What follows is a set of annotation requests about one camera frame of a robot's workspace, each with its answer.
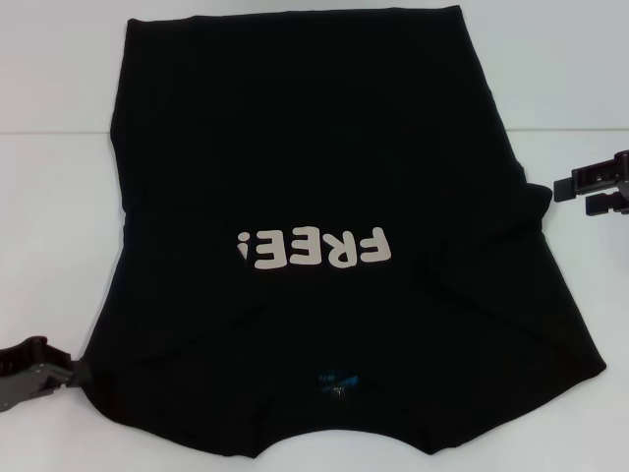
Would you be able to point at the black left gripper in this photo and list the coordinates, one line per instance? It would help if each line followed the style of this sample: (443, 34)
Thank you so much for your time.
(24, 369)

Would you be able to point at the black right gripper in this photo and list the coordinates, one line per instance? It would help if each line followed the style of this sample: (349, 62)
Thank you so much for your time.
(623, 172)

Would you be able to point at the black t-shirt with FREE print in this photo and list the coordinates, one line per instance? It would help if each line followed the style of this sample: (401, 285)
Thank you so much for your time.
(314, 147)

